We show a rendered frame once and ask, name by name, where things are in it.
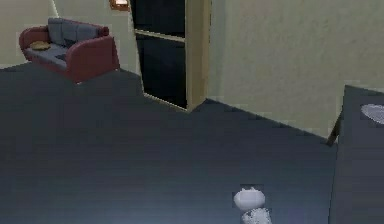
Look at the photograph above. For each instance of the yellow cushion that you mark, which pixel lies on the yellow cushion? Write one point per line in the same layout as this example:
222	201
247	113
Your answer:
40	45

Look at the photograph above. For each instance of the dark grey table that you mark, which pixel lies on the dark grey table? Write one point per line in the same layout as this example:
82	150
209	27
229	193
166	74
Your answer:
360	160

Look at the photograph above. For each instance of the orange framed wall picture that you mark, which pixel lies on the orange framed wall picture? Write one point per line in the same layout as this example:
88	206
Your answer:
119	4

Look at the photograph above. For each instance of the red sofa with grey cushions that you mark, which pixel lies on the red sofa with grey cushions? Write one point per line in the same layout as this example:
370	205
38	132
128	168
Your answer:
90	56

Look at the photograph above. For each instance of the white plate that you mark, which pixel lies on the white plate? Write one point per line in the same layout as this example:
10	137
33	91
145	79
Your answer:
375	112

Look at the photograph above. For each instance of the pale wooden shelf unit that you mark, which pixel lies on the pale wooden shelf unit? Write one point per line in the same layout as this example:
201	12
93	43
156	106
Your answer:
196	53

